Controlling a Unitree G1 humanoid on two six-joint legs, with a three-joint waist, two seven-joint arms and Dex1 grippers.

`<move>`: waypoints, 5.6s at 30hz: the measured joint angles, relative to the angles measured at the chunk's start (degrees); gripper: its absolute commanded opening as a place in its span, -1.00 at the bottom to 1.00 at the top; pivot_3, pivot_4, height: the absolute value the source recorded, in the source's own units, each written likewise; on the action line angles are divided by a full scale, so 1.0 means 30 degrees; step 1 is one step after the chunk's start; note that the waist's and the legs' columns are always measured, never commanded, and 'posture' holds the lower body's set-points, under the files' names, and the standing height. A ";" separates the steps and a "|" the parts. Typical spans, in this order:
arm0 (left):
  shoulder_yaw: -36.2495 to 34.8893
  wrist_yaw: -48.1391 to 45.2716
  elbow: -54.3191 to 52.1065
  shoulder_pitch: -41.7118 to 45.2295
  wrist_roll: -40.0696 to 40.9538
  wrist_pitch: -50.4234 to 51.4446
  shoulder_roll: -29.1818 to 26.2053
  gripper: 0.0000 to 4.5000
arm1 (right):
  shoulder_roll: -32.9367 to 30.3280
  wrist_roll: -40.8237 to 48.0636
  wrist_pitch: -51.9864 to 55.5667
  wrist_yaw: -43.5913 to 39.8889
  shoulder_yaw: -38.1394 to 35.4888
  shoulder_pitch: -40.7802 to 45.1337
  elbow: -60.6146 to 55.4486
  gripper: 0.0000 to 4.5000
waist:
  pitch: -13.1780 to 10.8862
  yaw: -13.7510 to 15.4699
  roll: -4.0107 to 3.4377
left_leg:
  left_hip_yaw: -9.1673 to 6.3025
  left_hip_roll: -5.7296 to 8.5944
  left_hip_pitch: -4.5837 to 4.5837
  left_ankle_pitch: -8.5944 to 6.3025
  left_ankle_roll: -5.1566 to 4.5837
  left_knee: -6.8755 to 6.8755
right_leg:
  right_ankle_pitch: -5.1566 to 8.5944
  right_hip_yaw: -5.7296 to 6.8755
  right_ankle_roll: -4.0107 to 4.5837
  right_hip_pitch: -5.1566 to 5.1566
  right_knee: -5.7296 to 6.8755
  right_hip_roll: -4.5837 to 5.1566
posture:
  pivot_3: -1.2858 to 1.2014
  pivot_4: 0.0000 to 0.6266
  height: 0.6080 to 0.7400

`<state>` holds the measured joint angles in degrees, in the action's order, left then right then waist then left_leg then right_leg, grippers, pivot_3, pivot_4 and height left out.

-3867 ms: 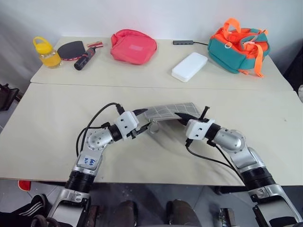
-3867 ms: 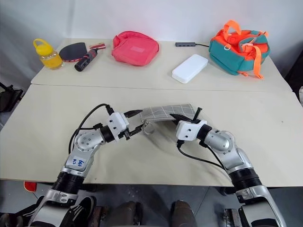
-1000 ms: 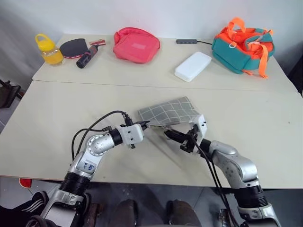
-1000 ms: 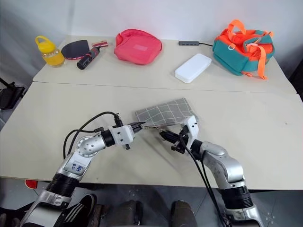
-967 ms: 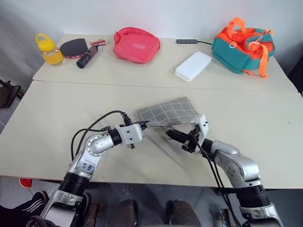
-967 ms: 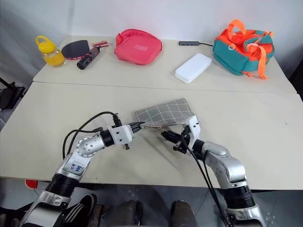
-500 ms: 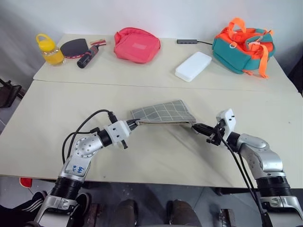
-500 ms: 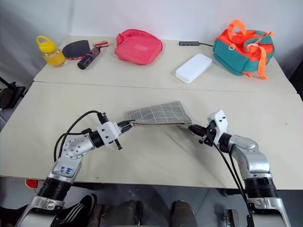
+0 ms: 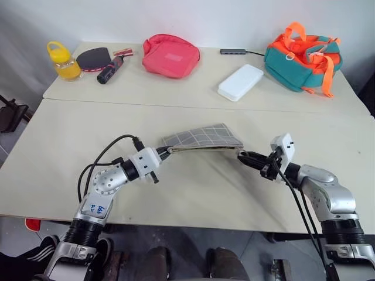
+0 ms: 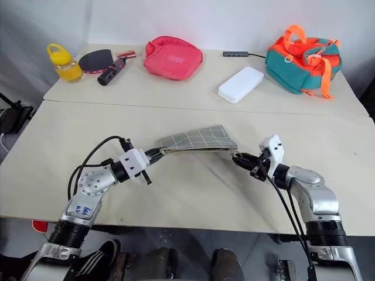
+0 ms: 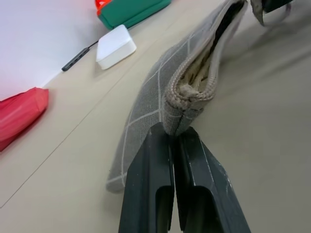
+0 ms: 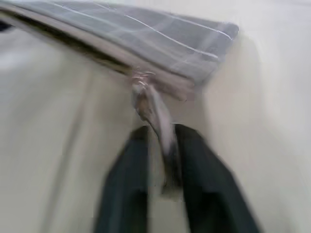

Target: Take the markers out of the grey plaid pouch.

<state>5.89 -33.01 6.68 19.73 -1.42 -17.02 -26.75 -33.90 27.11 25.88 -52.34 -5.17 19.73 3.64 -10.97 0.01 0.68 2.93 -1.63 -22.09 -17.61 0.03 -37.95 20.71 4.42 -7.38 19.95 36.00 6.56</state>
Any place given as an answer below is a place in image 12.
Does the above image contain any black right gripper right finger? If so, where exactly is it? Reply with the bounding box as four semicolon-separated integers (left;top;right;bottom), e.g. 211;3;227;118
173;123;262;233

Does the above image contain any silver zipper pull tab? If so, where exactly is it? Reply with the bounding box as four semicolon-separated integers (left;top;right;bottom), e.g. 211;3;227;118
127;67;182;195

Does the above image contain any grey plaid zipper pouch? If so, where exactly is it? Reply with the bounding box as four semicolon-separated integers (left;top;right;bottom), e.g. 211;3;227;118
0;0;240;101

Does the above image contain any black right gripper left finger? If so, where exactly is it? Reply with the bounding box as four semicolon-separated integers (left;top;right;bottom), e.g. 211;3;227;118
93;126;158;233

